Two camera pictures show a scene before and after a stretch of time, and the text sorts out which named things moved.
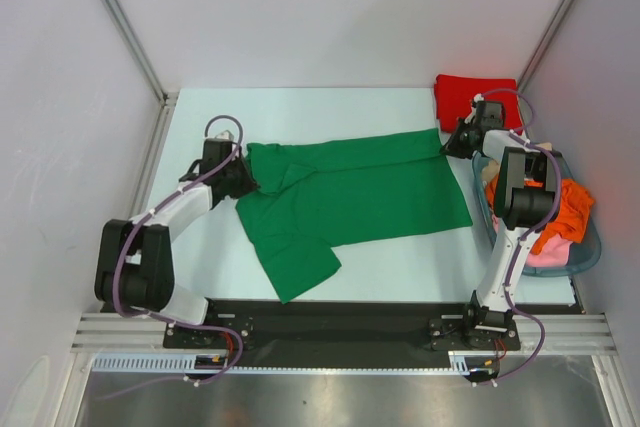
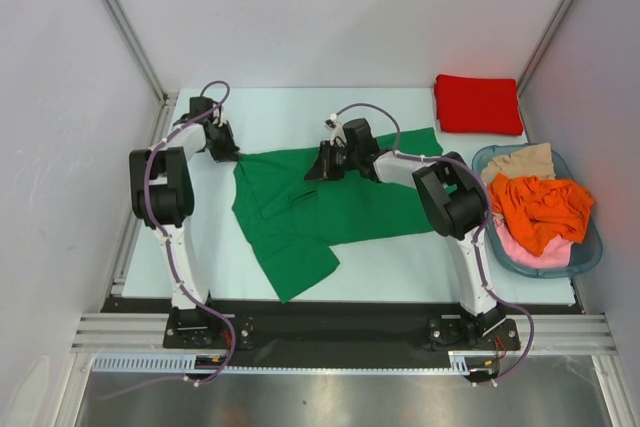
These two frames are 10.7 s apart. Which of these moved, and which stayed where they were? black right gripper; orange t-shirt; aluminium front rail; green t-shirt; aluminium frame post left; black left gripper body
Moved: black right gripper; black left gripper body
Stayed: aluminium frame post left; green t-shirt; orange t-shirt; aluminium front rail
